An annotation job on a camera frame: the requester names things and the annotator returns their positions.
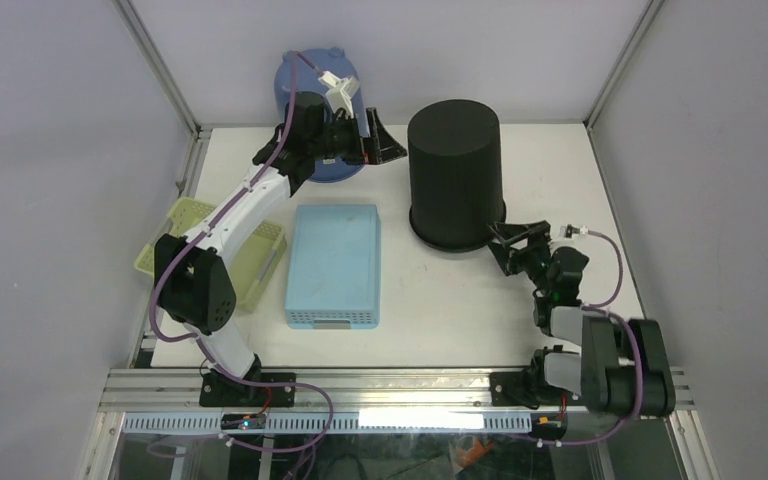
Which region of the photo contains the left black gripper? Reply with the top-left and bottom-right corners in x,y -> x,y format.
309,108 -> 406,167

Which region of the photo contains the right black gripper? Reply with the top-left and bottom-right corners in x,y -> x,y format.
486,220 -> 553,296

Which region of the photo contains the large black plastic bucket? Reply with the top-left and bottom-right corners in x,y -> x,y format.
407,99 -> 506,253

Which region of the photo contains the large blue plastic bucket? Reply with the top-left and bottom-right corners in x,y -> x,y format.
273,47 -> 362,183

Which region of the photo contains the light blue perforated basket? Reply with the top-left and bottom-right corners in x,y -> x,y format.
284,204 -> 382,330

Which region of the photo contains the yellow-green perforated basket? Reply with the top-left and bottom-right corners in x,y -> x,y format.
134,197 -> 287,320

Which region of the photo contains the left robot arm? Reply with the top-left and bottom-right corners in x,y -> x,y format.
149,92 -> 408,406

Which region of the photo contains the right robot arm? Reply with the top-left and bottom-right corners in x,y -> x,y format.
488,221 -> 677,418

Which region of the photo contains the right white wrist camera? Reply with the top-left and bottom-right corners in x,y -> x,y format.
559,224 -> 590,239

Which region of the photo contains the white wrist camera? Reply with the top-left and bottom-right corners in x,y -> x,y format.
318,70 -> 360,118
559,224 -> 590,239

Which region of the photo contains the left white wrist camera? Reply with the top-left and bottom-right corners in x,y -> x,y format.
318,70 -> 360,118

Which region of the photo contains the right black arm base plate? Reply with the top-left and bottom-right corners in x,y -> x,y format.
488,370 -> 584,409

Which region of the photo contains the slotted grey cable duct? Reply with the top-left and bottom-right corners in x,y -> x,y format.
123,407 -> 532,436

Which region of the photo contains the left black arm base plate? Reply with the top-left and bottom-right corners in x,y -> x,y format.
198,369 -> 297,408

